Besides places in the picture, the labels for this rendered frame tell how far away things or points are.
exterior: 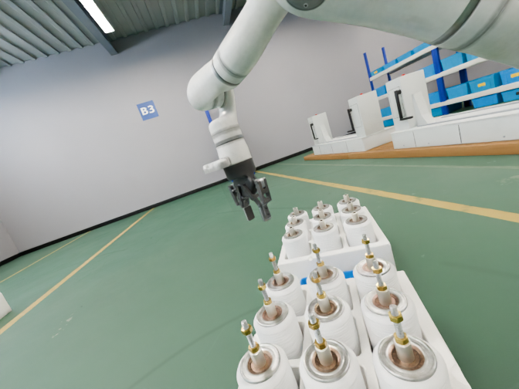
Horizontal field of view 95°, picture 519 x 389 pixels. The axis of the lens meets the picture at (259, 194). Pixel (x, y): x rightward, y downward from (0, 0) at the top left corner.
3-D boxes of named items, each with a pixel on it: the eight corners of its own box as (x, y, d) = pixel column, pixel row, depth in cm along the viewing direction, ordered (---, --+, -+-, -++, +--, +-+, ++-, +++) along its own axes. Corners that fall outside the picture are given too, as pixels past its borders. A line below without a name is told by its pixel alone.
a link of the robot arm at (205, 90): (178, 89, 54) (200, 48, 43) (210, 85, 59) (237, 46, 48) (191, 118, 55) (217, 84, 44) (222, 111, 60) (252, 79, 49)
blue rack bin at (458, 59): (462, 65, 457) (460, 53, 453) (485, 55, 421) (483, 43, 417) (442, 72, 448) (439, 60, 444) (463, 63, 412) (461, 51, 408)
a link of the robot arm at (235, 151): (203, 175, 57) (193, 150, 56) (239, 161, 64) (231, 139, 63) (221, 170, 50) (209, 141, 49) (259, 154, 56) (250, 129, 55)
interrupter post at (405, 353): (418, 365, 34) (413, 346, 33) (399, 366, 35) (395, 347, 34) (412, 350, 36) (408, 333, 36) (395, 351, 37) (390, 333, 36)
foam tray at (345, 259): (374, 239, 118) (365, 205, 114) (401, 290, 81) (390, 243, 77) (297, 254, 129) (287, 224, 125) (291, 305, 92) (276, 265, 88)
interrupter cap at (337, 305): (301, 316, 51) (300, 312, 50) (320, 293, 55) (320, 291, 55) (332, 329, 45) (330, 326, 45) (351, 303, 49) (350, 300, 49)
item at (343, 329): (317, 382, 54) (294, 316, 51) (339, 350, 60) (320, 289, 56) (357, 409, 47) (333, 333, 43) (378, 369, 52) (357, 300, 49)
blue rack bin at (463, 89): (467, 93, 466) (466, 82, 462) (490, 86, 429) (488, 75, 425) (447, 99, 459) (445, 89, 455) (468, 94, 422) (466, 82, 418)
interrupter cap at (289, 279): (297, 285, 61) (296, 282, 61) (270, 295, 61) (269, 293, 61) (290, 271, 69) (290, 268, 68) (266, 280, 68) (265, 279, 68)
